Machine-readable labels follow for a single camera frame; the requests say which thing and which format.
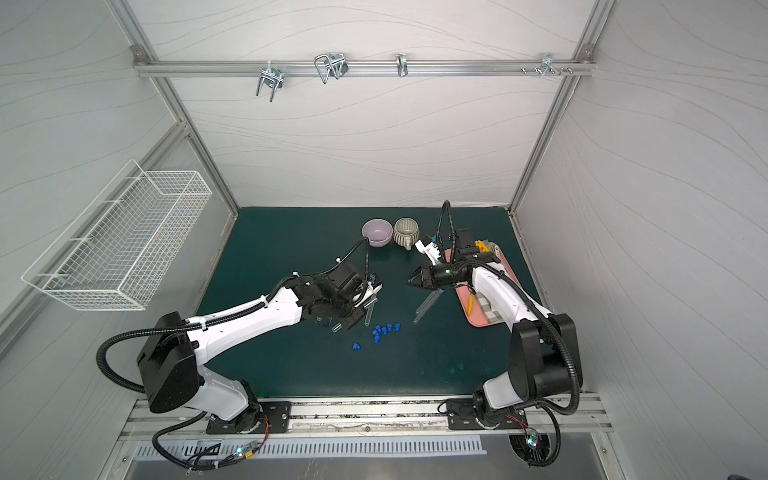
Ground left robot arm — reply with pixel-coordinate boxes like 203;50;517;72
96;262;382;421

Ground white wire basket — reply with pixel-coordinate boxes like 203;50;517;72
21;160;212;311

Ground test tube six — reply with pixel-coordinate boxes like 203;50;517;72
364;298;377;327

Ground purple bowl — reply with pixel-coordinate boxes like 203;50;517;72
361;219;394;248

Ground grey ribbed mug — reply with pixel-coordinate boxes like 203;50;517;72
393;217;420;251

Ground test tube nine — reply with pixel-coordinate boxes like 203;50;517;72
416;289;444;316

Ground metal clamp one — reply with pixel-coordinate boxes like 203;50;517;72
256;64;284;102

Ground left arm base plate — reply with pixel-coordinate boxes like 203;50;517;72
206;401;292;435

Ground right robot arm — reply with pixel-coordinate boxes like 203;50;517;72
406;229;583;427

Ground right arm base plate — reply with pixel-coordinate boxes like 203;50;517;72
437;398;528;432

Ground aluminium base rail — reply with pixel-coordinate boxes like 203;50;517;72
118;393;614;441

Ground aluminium cross bar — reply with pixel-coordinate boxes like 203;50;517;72
134;57;597;78

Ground green table mat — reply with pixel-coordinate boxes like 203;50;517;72
199;207;536;398

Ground pink tray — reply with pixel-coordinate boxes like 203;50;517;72
456;240;519;328

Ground yellow tongs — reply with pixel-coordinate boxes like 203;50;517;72
464;241;497;316

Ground metal clamp two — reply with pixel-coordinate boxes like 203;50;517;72
313;52;349;84

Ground test tube ten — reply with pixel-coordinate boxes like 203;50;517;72
413;289;444;324

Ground metal clamp three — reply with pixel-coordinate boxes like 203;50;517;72
395;53;408;78

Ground metal clamp four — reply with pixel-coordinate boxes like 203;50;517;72
520;54;572;77

